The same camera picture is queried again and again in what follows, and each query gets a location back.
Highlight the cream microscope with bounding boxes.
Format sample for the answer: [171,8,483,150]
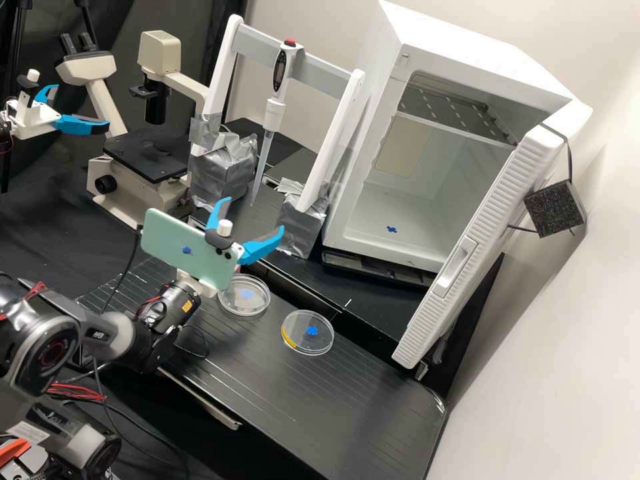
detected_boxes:
[53,29,213,212]

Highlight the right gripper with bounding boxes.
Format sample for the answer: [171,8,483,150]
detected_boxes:
[175,196,286,300]

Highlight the black cable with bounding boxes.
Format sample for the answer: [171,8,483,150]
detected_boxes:
[111,225,147,302]

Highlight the petri dish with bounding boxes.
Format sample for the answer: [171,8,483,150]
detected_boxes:
[217,273,273,317]

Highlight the white pipette stand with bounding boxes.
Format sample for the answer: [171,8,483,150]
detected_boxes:
[188,13,369,259]

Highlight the right wrist camera phone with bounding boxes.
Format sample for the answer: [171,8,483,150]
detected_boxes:
[139,207,247,294]

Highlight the incubator door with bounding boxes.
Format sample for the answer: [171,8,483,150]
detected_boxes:
[391,102,589,371]

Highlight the left phone holder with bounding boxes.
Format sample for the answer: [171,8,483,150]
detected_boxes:
[16,69,43,109]

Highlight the white incubator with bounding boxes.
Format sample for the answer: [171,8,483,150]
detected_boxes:
[321,0,595,275]

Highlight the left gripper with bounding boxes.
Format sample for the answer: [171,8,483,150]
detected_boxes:
[9,83,112,139]

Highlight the pipette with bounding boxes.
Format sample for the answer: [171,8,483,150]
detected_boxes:
[249,38,305,207]

